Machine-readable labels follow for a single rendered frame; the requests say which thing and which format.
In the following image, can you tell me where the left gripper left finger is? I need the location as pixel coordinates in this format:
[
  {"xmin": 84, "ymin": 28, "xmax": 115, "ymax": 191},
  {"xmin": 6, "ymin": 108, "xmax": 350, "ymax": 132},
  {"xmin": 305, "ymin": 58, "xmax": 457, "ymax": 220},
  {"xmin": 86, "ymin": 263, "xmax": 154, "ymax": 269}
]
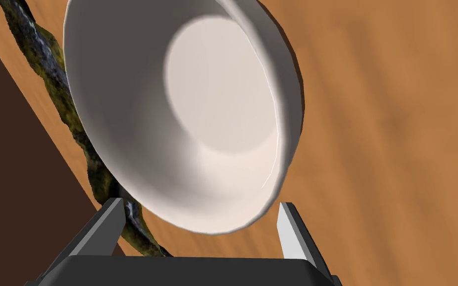
[{"xmin": 49, "ymin": 197, "xmax": 127, "ymax": 273}]

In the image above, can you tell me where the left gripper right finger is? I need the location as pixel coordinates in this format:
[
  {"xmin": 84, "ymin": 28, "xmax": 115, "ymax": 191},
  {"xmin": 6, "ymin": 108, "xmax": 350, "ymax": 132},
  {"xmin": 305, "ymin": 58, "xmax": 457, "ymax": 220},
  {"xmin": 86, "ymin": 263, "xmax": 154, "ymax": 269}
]
[{"xmin": 276, "ymin": 202, "xmax": 332, "ymax": 277}]

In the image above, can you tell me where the brown wooden table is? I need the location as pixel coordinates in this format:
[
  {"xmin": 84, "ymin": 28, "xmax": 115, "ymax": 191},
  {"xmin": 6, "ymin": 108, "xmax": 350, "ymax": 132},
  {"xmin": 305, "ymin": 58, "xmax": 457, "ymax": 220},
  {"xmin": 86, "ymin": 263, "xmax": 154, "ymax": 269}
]
[{"xmin": 0, "ymin": 0, "xmax": 458, "ymax": 286}]

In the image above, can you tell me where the white bowl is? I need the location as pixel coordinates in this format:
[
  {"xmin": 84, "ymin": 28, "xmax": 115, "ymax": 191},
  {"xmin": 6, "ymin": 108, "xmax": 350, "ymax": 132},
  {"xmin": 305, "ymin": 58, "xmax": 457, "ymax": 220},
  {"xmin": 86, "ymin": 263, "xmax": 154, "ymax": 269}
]
[{"xmin": 63, "ymin": 0, "xmax": 304, "ymax": 235}]

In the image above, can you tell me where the dark mottled long object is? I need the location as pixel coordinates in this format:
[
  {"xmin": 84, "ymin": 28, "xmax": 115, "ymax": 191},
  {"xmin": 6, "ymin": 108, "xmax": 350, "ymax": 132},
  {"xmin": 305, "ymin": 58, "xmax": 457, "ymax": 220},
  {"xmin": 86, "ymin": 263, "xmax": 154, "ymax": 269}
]
[{"xmin": 0, "ymin": 0, "xmax": 173, "ymax": 257}]

